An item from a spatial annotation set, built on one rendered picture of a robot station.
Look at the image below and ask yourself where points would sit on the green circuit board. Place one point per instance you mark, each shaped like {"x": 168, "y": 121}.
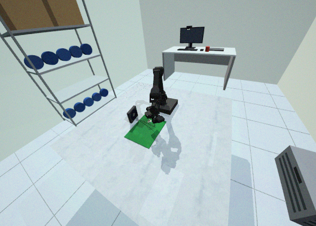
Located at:
{"x": 144, "y": 132}

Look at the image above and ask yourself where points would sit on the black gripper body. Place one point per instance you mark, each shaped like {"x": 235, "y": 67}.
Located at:
{"x": 158, "y": 118}

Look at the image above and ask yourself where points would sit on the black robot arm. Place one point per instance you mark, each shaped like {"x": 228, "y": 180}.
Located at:
{"x": 157, "y": 93}

